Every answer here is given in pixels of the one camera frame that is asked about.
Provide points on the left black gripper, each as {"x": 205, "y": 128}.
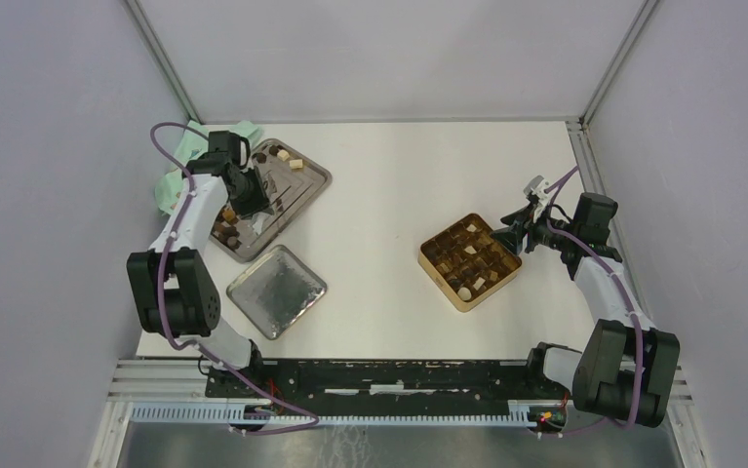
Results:
{"x": 259, "y": 201}

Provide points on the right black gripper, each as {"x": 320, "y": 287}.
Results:
{"x": 507, "y": 236}

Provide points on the gold chocolate box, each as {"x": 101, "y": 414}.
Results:
{"x": 450, "y": 268}

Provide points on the round white chocolate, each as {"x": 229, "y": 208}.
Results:
{"x": 464, "y": 294}

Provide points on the silver box lid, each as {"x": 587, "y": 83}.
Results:
{"x": 275, "y": 291}

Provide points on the steel serving tongs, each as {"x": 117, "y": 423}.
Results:
{"x": 259, "y": 221}

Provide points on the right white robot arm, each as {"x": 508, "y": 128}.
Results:
{"x": 627, "y": 368}

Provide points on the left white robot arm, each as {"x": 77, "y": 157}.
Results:
{"x": 174, "y": 293}

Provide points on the steel chocolate tray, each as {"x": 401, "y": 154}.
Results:
{"x": 290, "y": 193}

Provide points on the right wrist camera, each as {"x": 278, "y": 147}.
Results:
{"x": 538, "y": 188}

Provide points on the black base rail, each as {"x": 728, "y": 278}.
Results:
{"x": 325, "y": 388}

